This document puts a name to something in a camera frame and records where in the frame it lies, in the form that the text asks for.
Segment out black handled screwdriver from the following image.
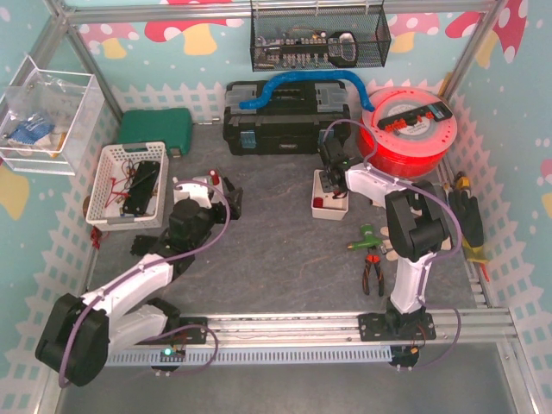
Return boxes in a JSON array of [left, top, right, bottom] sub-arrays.
[[217, 169, 236, 191]]

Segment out large red spring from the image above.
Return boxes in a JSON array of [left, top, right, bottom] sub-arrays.
[[210, 170, 220, 185]]

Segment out white peg fixture base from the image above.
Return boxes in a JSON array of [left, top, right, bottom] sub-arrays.
[[188, 172, 224, 203]]

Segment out black rectangular plate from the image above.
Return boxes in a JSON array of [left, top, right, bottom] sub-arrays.
[[130, 235, 166, 257]]

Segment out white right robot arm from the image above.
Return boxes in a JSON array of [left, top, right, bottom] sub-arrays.
[[319, 139, 452, 315]]

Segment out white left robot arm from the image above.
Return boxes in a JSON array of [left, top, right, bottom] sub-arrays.
[[34, 180, 243, 388]]

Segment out white spring box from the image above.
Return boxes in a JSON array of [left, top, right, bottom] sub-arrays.
[[310, 169, 349, 221]]

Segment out black toolbox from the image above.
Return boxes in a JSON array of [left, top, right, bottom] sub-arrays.
[[223, 81, 351, 156]]

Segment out green hand tool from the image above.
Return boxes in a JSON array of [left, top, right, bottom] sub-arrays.
[[347, 224, 387, 254]]

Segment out black device in basket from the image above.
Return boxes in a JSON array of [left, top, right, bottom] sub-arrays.
[[122, 160, 160, 216]]

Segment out green plastic case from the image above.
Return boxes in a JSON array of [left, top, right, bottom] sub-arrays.
[[116, 108, 193, 157]]

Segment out red filament spool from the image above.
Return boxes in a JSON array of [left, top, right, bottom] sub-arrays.
[[356, 86, 457, 179]]

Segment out orange black pliers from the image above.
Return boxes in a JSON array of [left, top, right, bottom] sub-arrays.
[[361, 253, 386, 297]]

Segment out lower white work glove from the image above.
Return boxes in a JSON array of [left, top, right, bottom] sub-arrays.
[[379, 227, 398, 261]]

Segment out white perforated basket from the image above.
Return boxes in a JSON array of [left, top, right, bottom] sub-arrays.
[[86, 141, 169, 231]]

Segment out black power strip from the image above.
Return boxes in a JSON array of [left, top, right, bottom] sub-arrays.
[[377, 101, 453, 133]]

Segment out yellow black tool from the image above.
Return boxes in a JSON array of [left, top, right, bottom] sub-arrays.
[[442, 171, 471, 193]]

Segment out black yellow rubber glove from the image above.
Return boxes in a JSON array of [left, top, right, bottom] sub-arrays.
[[448, 190, 488, 264]]

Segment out clear acrylic box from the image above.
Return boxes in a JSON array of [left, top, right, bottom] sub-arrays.
[[1, 56, 104, 176]]

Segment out blue white glove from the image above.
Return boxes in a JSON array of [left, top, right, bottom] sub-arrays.
[[8, 113, 55, 147]]

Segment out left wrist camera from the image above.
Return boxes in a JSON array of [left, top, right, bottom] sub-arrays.
[[172, 177, 211, 209]]

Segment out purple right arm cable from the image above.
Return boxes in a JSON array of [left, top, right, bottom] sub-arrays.
[[323, 119, 465, 372]]

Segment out blue corrugated hose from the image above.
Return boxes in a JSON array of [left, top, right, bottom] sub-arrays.
[[240, 70, 375, 113]]

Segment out grey slotted cable duct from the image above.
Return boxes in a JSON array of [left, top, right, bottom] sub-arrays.
[[106, 344, 392, 367]]

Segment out black wire mesh basket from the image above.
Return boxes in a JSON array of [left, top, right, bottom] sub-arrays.
[[250, 5, 391, 72]]

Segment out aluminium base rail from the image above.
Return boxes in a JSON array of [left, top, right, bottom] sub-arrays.
[[53, 312, 514, 346]]

